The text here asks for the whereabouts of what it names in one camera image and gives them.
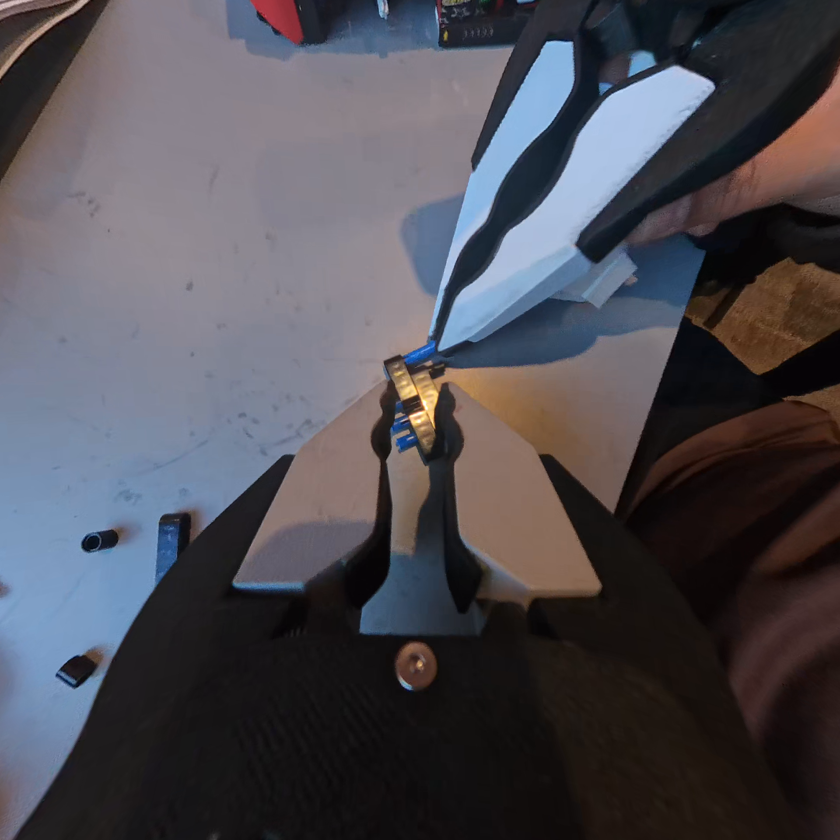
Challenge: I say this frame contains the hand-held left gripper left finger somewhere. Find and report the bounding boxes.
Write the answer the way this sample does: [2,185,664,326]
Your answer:
[233,382,396,610]

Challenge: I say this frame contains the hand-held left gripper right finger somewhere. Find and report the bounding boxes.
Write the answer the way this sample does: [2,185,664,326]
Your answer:
[430,382,603,616]

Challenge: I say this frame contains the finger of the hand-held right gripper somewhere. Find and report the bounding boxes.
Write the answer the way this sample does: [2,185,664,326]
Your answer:
[441,64,718,357]
[427,38,603,354]

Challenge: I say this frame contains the black beam assembly blue pins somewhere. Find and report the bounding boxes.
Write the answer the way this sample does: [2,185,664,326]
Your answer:
[382,354,447,467]

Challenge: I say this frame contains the light grey desk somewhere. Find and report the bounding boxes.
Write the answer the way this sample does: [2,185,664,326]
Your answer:
[0,0,706,840]

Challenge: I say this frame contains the person's right hand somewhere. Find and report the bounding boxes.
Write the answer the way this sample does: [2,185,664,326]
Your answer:
[625,97,840,249]

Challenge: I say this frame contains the black brick beam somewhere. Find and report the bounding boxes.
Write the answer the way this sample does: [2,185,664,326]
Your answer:
[154,513,193,585]

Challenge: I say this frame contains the person's brown shirt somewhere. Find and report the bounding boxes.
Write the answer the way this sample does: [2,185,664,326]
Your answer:
[620,399,840,840]

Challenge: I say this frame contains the red toy brick car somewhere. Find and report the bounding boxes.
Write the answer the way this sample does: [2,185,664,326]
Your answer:
[249,0,536,48]

